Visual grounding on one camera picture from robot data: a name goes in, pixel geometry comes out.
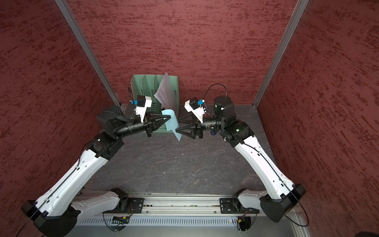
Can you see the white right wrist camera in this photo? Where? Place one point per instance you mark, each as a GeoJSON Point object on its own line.
{"type": "Point", "coordinates": [196, 107]}

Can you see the green plastic file organizer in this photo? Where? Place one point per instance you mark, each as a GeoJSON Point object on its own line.
{"type": "Point", "coordinates": [147, 85]}

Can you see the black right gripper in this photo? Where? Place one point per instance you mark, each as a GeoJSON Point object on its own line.
{"type": "Point", "coordinates": [198, 128]}

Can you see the light blue square paper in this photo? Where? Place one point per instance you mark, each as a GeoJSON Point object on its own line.
{"type": "Point", "coordinates": [172, 124]}

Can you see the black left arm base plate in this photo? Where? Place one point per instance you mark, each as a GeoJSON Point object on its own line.
{"type": "Point", "coordinates": [135, 205]}

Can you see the white paper sheets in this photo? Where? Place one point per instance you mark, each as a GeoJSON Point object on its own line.
{"type": "Point", "coordinates": [165, 94]}

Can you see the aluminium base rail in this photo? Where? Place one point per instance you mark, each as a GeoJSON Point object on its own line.
{"type": "Point", "coordinates": [158, 205]}

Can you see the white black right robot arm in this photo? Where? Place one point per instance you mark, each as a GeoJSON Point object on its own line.
{"type": "Point", "coordinates": [281, 195]}

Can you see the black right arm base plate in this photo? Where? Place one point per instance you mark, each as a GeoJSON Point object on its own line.
{"type": "Point", "coordinates": [233, 206]}

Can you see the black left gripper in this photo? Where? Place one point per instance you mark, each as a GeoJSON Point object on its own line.
{"type": "Point", "coordinates": [153, 121]}

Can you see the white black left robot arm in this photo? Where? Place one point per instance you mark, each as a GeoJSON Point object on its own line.
{"type": "Point", "coordinates": [56, 213]}

